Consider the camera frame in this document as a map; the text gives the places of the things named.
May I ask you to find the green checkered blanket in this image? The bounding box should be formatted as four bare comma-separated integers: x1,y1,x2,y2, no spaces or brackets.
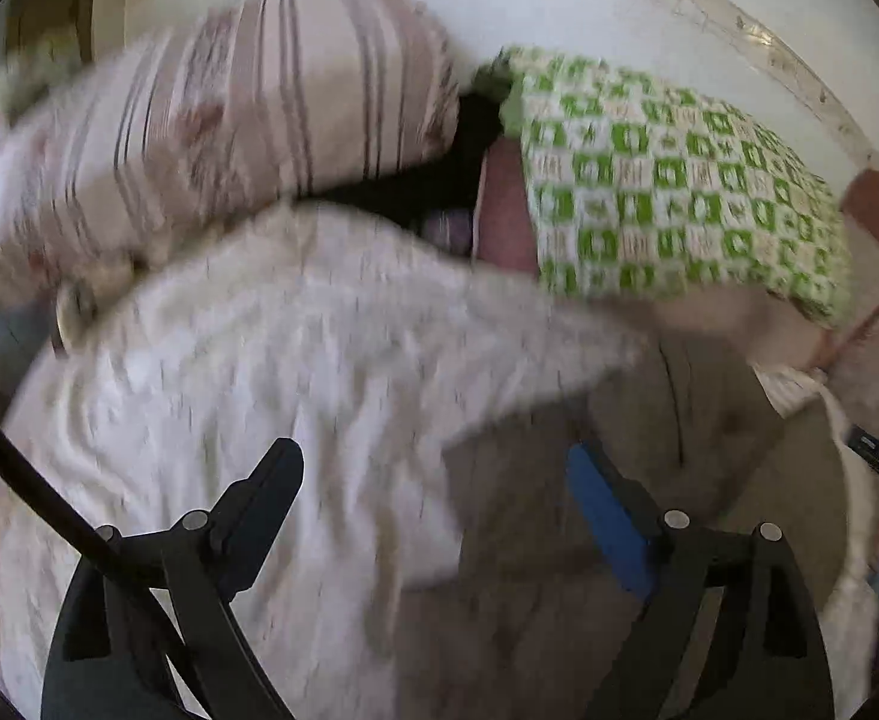
476,45,857,331

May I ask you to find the brown padded jacket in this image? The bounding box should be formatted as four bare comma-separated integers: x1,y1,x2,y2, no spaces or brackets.
394,330,847,720

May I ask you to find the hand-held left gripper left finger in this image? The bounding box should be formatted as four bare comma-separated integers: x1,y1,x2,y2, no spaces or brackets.
41,437,306,720

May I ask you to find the pink striped folded quilt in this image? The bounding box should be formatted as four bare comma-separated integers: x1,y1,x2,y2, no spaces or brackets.
0,0,463,316

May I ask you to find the spotted tan cloth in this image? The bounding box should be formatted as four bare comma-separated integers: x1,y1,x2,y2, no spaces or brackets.
49,255,149,355

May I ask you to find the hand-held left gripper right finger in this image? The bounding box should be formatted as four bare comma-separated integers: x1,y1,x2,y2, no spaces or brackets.
566,441,835,720

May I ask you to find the black cable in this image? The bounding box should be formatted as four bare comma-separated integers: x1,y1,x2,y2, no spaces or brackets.
0,382,211,720

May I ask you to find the white patterned bedsheet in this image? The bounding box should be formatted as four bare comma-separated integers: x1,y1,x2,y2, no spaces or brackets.
0,202,879,720

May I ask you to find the pale patterned bedcover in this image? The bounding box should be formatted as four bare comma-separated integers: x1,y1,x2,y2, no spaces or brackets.
829,307,879,452

